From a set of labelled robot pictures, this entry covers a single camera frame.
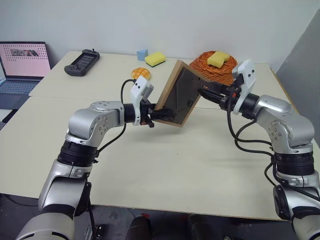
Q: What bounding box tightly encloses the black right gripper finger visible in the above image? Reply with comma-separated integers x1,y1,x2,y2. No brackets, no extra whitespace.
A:
203,81,227,94
198,89,223,104

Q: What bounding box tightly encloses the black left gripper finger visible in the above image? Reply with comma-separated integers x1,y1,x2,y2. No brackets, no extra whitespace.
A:
152,107,177,123

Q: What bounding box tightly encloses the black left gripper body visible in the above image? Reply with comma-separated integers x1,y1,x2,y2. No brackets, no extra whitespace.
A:
139,99,157,129

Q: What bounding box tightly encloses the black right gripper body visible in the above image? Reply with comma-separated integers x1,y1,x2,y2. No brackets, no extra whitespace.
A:
219,79,243,111

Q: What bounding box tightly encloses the wooden picture frame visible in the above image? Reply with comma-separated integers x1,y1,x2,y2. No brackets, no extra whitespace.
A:
152,59,208,128

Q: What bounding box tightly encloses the orange woven basket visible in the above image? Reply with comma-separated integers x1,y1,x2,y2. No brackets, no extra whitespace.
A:
189,50,240,86

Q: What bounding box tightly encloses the yellow sponge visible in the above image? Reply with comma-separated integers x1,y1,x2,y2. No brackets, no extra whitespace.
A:
144,51,167,68
207,51,230,68

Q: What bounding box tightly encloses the toy melon bread bun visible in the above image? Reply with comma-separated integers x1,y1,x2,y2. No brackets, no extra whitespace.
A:
131,67,152,81

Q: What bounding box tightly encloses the light blue cube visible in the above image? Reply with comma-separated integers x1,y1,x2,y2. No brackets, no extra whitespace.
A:
136,48,150,62

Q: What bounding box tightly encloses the black handheld controller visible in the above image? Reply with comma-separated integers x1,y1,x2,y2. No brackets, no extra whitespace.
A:
64,48,101,77

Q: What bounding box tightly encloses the dark rounded shape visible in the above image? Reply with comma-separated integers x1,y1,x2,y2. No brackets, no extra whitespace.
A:
128,215,152,240

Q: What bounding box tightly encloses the open laptop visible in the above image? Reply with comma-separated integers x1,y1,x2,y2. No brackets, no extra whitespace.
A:
0,41,53,95

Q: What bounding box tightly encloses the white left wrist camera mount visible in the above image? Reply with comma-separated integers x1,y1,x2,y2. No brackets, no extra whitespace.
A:
129,76,155,126

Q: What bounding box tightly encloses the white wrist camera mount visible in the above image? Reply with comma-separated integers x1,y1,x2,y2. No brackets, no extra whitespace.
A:
231,59,257,116
129,76,155,126

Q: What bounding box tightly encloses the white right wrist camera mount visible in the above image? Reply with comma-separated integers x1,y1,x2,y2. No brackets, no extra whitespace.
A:
231,59,257,116

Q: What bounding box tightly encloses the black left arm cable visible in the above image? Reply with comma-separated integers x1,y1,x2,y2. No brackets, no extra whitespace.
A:
95,78,138,161

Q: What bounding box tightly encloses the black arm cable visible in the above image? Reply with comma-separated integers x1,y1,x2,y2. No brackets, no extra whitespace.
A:
95,78,138,161
226,98,283,187

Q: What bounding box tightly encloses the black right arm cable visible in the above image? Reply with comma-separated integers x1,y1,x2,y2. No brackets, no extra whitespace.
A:
226,98,283,187

